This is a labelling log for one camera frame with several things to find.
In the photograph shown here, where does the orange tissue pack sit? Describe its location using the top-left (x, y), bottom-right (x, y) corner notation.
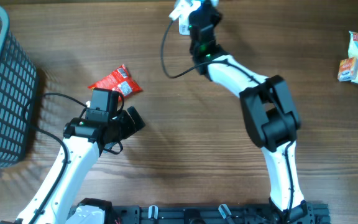
top-left (337, 57), bottom-right (358, 82)

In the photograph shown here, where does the white barcode scanner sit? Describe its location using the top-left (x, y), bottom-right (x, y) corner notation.
top-left (178, 15), bottom-right (190, 35)

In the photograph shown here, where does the grey plastic mesh basket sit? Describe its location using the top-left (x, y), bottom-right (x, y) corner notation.
top-left (0, 6), bottom-right (39, 169)

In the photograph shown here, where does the red snack packet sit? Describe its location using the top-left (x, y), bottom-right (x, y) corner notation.
top-left (88, 65), bottom-right (142, 98)

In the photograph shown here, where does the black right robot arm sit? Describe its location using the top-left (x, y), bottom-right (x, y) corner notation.
top-left (188, 1), bottom-right (307, 223)

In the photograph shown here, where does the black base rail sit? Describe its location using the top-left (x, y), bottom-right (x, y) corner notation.
top-left (67, 203), bottom-right (331, 224)

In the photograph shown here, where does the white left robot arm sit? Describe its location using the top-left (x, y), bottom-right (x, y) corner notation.
top-left (15, 88), bottom-right (145, 223)

